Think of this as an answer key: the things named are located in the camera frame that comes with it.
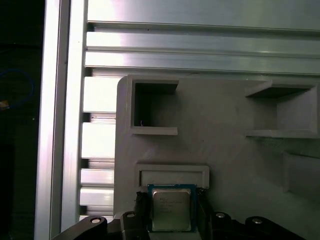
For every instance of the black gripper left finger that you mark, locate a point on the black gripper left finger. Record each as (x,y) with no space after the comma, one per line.
(135,225)

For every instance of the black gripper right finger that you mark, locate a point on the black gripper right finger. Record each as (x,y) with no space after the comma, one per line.
(207,225)

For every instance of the CPU with silver top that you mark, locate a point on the CPU with silver top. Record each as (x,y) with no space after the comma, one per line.
(172,210)

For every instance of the grey parts rack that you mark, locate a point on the grey parts rack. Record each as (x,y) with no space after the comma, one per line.
(212,150)

